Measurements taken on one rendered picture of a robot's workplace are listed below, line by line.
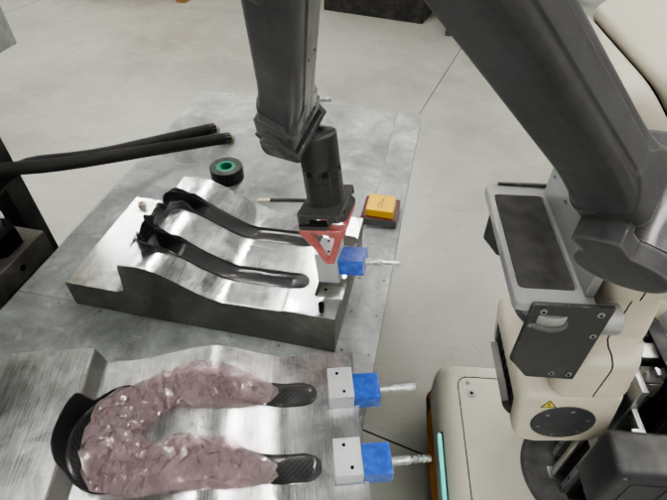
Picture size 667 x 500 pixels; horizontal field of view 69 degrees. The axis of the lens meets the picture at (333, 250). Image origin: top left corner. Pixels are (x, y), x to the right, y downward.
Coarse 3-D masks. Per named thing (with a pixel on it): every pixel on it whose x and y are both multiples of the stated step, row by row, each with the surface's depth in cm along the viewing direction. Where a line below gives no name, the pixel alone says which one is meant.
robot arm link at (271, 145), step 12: (324, 108) 65; (312, 120) 65; (264, 132) 62; (312, 132) 65; (264, 144) 62; (276, 144) 61; (300, 144) 65; (276, 156) 73; (288, 156) 63; (300, 156) 65
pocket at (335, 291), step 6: (324, 282) 87; (342, 282) 86; (318, 288) 85; (324, 288) 87; (330, 288) 87; (336, 288) 87; (342, 288) 85; (318, 294) 86; (324, 294) 86; (330, 294) 86; (336, 294) 86; (342, 294) 84
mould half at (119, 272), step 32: (224, 192) 98; (128, 224) 100; (160, 224) 88; (192, 224) 90; (256, 224) 96; (288, 224) 96; (352, 224) 95; (96, 256) 93; (128, 256) 83; (160, 256) 83; (224, 256) 89; (256, 256) 90; (288, 256) 89; (96, 288) 87; (128, 288) 85; (160, 288) 83; (192, 288) 82; (224, 288) 84; (256, 288) 84; (192, 320) 88; (224, 320) 85; (256, 320) 83; (288, 320) 81; (320, 320) 79
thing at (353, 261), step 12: (324, 240) 80; (348, 252) 78; (360, 252) 78; (324, 264) 77; (336, 264) 77; (348, 264) 76; (360, 264) 76; (372, 264) 77; (384, 264) 77; (396, 264) 76; (324, 276) 78; (336, 276) 78
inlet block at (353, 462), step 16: (336, 448) 64; (352, 448) 64; (368, 448) 65; (384, 448) 65; (336, 464) 62; (352, 464) 62; (368, 464) 64; (384, 464) 64; (400, 464) 65; (336, 480) 62; (352, 480) 63; (368, 480) 64; (384, 480) 64
